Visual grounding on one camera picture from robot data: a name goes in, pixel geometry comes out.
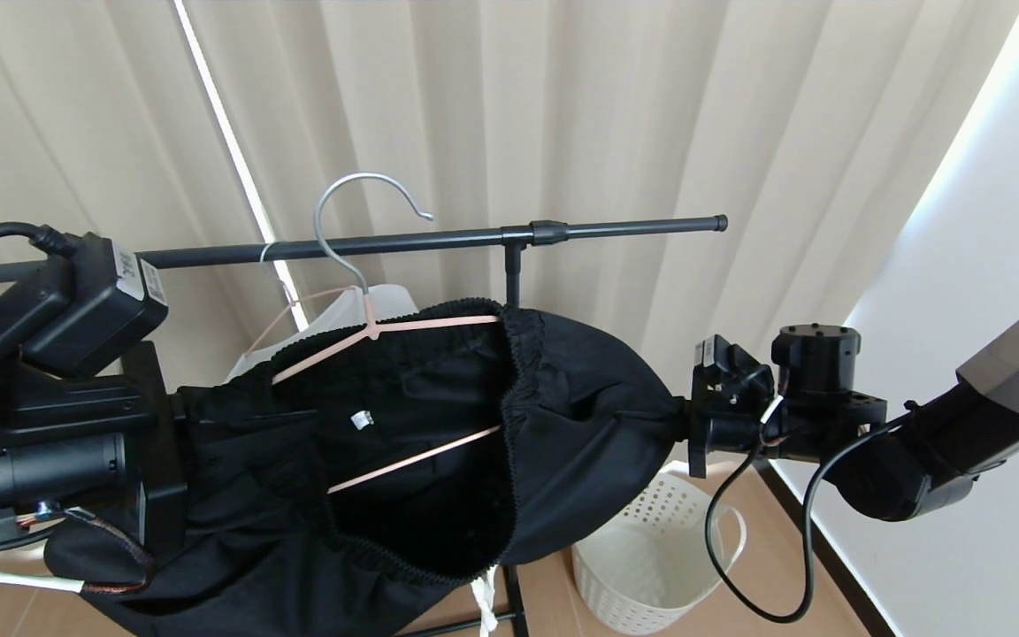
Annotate white printed T-shirt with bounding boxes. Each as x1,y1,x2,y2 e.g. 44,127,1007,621
225,283,418,383

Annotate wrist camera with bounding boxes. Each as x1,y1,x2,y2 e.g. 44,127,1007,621
0,232,171,390
693,334,778,413

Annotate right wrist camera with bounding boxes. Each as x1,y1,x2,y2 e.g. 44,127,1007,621
693,334,778,413

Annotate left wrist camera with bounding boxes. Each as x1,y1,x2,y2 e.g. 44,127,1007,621
0,232,171,390

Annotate black clothes rack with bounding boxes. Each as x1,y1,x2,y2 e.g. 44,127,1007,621
0,214,729,637

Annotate white laundry basket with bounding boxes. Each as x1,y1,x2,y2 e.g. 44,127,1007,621
573,460,747,636

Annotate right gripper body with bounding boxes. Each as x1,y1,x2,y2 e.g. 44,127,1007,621
686,358,769,480

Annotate white curtain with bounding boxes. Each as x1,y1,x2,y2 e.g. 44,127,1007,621
0,0,1019,399

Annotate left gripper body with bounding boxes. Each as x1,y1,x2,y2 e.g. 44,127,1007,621
0,341,190,556

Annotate pink clothes hanger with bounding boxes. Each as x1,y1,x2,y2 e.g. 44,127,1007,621
271,173,503,496
242,283,362,357

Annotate black shorts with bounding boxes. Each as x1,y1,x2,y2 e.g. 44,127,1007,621
45,298,686,637

